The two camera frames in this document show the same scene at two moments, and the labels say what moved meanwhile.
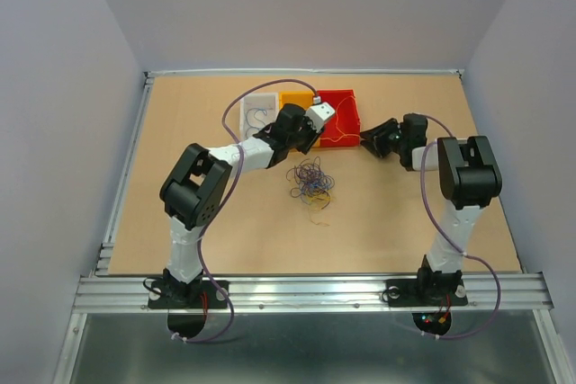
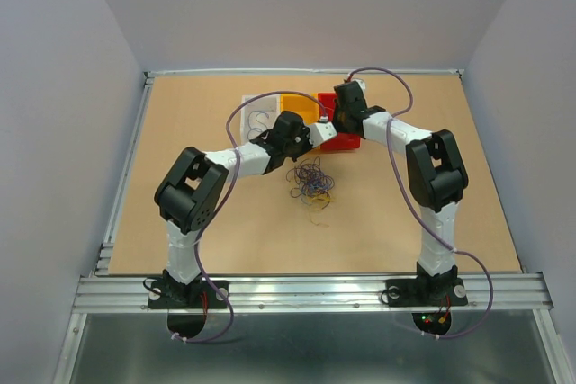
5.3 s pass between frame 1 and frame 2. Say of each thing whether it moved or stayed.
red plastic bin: stayed
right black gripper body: moved
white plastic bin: stayed
